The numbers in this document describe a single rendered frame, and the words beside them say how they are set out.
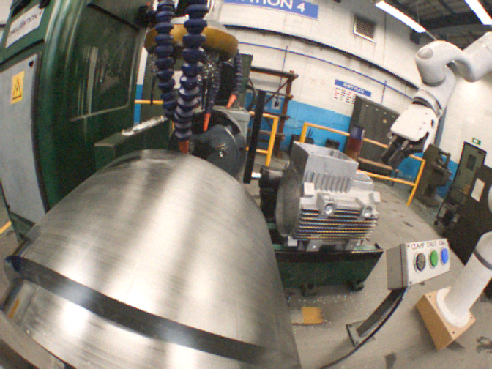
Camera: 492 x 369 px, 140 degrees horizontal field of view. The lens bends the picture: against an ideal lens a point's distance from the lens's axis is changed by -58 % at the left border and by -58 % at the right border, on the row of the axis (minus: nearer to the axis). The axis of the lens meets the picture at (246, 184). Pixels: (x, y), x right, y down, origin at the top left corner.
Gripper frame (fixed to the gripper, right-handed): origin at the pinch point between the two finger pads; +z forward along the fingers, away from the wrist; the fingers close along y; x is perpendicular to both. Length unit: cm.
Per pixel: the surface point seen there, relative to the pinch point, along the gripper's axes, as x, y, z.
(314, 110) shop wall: -148, 493, -94
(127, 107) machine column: 54, 18, 32
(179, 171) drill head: 32.5, -20.2, 20.6
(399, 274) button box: -0.2, -20.3, 15.6
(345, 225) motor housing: -0.6, -2.5, 18.3
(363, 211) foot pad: -0.8, -3.4, 13.5
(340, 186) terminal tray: 5.0, 1.1, 13.2
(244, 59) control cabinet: 56, 318, -46
